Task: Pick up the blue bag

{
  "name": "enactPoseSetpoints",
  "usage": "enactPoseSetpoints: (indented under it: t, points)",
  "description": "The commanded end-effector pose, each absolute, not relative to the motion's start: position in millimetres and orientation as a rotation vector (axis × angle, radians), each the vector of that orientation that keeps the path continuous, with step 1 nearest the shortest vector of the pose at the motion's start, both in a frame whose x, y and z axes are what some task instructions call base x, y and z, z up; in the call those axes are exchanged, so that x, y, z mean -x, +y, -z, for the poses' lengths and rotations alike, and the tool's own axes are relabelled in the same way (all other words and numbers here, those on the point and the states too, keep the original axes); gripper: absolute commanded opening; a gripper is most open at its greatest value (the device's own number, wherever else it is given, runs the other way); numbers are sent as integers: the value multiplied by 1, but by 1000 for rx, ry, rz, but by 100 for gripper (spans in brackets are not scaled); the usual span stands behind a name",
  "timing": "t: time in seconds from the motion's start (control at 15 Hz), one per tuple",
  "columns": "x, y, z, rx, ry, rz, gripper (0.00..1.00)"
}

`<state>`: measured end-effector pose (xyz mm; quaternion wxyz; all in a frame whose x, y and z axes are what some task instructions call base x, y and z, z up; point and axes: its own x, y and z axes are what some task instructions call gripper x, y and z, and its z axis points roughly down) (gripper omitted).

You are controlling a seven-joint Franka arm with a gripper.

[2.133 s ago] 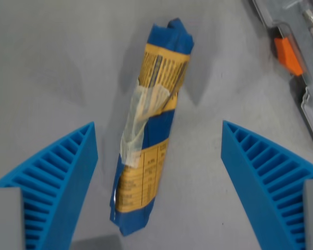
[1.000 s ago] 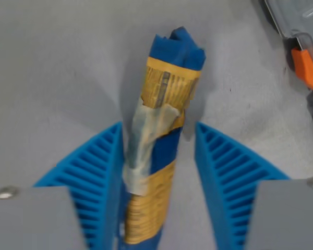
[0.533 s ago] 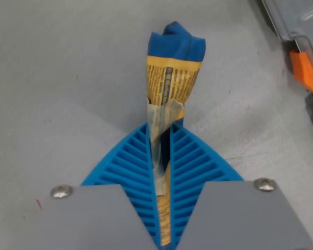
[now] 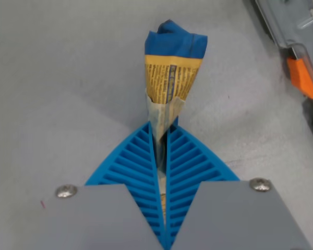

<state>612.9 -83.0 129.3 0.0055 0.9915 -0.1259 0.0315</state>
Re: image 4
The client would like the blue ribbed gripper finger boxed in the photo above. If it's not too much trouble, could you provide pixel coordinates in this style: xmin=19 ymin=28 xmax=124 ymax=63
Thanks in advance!
xmin=165 ymin=123 xmax=313 ymax=250
xmin=19 ymin=121 xmax=171 ymax=250

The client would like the blue and yellow bag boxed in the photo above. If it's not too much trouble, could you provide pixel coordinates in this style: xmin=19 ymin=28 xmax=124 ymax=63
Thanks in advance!
xmin=145 ymin=18 xmax=209 ymax=235

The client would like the orange plastic block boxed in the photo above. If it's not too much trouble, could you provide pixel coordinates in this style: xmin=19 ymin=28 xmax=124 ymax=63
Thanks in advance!
xmin=286 ymin=57 xmax=313 ymax=100

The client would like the grey case with orange latch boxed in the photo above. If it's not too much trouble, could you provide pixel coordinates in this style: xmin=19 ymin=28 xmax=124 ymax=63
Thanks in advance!
xmin=246 ymin=0 xmax=313 ymax=148

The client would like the clear plastic piece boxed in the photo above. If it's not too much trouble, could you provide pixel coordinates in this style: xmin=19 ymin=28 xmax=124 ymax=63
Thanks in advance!
xmin=297 ymin=11 xmax=313 ymax=30

